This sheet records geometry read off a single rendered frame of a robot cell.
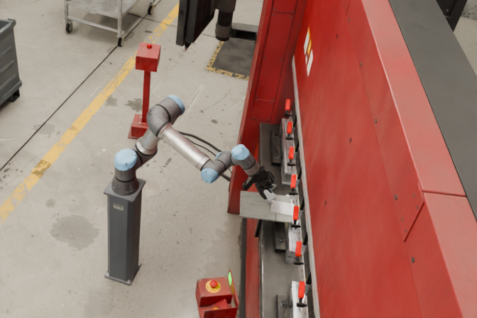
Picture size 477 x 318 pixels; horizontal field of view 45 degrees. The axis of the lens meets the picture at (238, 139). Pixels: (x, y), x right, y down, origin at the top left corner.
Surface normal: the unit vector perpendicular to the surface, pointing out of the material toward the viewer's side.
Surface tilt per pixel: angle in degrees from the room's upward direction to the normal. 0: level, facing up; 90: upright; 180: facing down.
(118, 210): 90
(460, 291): 0
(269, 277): 0
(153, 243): 0
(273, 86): 90
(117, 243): 90
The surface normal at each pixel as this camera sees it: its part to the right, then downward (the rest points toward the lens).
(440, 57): 0.15, -0.76
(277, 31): -0.02, 0.64
